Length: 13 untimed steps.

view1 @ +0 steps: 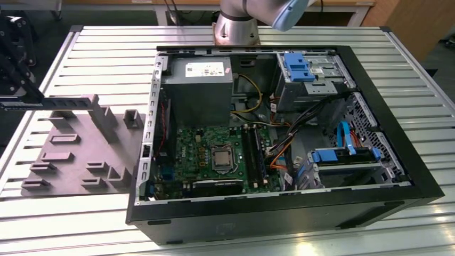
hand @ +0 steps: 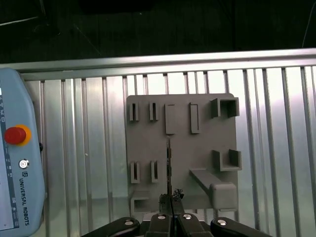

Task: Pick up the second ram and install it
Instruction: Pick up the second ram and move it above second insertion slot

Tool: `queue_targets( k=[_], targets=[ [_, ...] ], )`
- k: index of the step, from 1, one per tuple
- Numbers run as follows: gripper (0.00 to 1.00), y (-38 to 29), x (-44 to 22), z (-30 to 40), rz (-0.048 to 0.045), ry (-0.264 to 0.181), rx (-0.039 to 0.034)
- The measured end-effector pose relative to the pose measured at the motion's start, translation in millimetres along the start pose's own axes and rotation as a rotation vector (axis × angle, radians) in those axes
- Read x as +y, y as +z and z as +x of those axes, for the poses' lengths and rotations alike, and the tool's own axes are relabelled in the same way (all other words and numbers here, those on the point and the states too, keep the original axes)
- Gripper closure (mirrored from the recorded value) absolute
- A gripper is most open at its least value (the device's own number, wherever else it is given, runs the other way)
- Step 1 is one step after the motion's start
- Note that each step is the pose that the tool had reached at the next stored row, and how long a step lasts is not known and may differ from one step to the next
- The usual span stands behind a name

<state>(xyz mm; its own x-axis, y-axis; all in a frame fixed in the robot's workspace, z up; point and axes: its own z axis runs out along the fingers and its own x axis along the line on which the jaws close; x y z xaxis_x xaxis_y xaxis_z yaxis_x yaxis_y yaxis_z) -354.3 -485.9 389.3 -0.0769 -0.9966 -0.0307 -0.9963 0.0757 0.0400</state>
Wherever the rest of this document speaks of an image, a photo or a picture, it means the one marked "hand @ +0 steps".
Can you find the pale blue teach pendant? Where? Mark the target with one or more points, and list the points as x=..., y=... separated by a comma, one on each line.
x=17, y=103

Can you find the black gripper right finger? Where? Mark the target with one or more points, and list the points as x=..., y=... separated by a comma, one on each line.
x=190, y=227

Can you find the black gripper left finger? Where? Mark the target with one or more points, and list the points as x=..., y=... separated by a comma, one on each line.
x=158, y=227

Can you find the grey parts rack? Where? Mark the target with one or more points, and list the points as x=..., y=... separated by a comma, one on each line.
x=197, y=143

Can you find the blue RAM stick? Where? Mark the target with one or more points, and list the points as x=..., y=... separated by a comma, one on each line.
x=169, y=168

